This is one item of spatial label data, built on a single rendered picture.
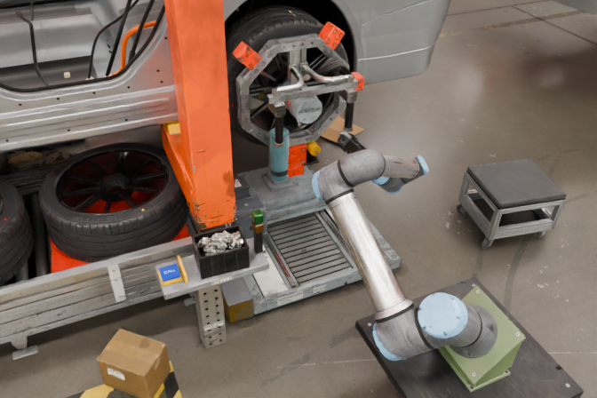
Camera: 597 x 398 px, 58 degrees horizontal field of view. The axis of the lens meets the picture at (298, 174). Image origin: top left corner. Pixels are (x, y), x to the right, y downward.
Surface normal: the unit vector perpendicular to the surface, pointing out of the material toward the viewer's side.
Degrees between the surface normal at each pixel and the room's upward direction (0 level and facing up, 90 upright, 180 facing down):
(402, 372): 0
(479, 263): 0
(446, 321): 40
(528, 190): 0
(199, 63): 90
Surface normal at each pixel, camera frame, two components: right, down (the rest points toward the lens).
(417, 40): 0.43, 0.54
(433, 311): -0.55, -0.45
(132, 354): 0.03, -0.80
